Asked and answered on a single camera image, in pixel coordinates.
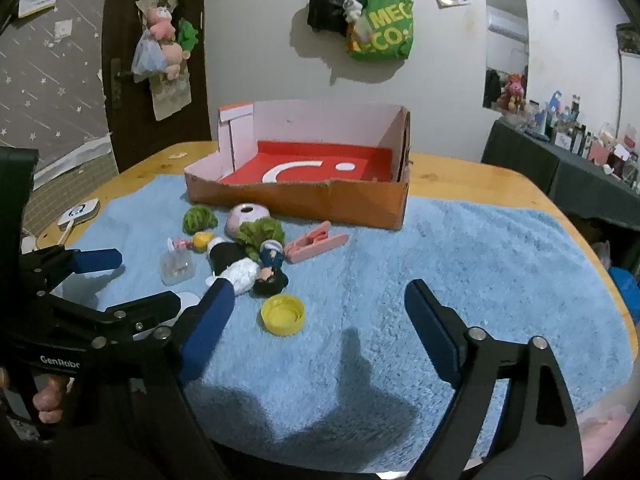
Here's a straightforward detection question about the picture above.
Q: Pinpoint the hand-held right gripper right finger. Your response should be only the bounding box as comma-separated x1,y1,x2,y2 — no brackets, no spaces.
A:
404,279,586,480

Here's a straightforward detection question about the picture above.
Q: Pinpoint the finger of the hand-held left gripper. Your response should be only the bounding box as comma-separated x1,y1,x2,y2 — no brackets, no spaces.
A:
46,290,182,342
21,248,124,292

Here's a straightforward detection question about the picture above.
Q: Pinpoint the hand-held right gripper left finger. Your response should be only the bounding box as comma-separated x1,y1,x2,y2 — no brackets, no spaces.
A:
55,279,237,480

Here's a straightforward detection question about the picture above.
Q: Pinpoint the clear plastic jar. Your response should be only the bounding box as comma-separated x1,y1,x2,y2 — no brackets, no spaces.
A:
160,250,195,286

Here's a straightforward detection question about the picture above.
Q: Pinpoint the black white sushi roll toy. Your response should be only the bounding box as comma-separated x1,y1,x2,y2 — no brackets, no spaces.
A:
206,241,261,295

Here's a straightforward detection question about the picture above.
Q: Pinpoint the yellow bottle cap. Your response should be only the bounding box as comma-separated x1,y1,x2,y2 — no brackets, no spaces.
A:
260,295,306,336

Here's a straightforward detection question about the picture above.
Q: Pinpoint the yellow-haired girl figurine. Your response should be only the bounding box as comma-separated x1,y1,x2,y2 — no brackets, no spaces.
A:
167,232,213,253

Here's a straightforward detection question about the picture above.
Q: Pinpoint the dark-haired boy figurine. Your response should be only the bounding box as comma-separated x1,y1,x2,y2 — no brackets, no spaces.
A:
251,241,290,297

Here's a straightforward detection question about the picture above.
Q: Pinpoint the green fuzzy scrunchie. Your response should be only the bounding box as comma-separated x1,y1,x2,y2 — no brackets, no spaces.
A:
181,205,218,235
239,217,286,256

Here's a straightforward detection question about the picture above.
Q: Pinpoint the pink rounded gadget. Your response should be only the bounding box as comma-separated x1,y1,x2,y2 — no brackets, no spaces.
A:
225,203,273,238

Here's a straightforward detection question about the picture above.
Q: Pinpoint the pink clothespin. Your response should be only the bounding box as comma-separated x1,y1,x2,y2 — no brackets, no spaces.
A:
284,221,349,263

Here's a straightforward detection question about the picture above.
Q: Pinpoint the orange cardboard box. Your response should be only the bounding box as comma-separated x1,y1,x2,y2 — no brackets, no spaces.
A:
183,100,413,231

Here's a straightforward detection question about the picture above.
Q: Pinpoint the person's left hand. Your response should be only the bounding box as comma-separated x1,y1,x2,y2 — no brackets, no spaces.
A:
31,377,70,426

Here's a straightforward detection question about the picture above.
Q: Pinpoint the white rounded device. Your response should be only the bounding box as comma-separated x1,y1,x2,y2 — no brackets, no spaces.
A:
57,199,101,226

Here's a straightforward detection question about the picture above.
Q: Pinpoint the blue fluffy towel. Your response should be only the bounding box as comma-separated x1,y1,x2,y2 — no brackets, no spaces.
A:
47,172,636,476

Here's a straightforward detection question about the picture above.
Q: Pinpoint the dark draped dresser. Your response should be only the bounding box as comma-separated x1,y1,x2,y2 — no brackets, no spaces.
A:
481,119,640,231

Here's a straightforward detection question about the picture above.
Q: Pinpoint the blue bin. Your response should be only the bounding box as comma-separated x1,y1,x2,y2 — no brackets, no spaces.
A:
609,266,640,326

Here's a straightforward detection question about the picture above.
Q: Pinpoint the clear plastic bag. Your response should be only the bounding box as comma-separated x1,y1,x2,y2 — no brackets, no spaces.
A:
131,30,166,83

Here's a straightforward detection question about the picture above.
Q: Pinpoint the dark brown door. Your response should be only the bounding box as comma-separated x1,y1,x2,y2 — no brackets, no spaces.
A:
102,0,213,173

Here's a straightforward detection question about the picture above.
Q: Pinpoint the green plush toy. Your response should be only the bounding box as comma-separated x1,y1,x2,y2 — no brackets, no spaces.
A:
176,19,200,52

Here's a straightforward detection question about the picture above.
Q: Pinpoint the cluttered dark side table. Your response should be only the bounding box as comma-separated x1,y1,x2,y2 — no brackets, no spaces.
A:
520,90,640,181

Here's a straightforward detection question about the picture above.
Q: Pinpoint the pink rabbit plush toy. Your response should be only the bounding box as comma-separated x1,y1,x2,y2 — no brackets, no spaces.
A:
500,74,527,111

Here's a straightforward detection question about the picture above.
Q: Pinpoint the green shopping bag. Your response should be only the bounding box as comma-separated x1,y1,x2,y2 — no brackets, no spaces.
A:
347,0,416,62

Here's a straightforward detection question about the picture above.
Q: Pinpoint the black bag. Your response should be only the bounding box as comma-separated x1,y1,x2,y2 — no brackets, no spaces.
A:
306,0,362,35

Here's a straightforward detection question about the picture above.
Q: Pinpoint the wall mirror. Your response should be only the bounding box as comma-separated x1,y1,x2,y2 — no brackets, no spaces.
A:
482,0,530,111

